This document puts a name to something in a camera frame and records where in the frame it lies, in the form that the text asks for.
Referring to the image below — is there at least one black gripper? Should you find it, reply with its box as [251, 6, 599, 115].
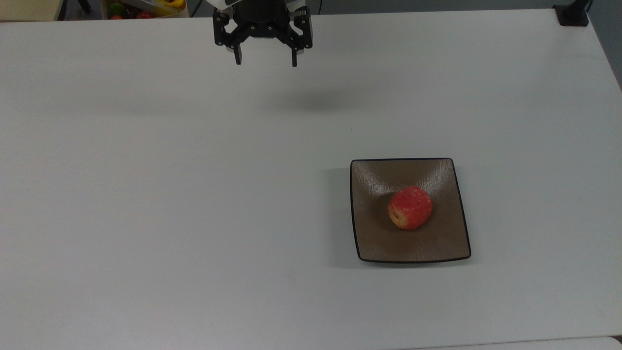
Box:
[213, 0, 313, 68]

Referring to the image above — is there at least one red apple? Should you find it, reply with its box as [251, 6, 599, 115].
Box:
[387, 186, 433, 231]

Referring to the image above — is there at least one square brown ceramic plate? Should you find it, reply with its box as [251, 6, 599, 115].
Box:
[350, 157, 472, 264]

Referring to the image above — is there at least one cardboard box of toy fruit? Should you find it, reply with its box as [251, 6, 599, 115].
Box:
[101, 0, 190, 20]

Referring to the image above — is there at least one beige wooden furniture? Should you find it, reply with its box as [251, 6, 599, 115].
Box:
[0, 0, 67, 21]

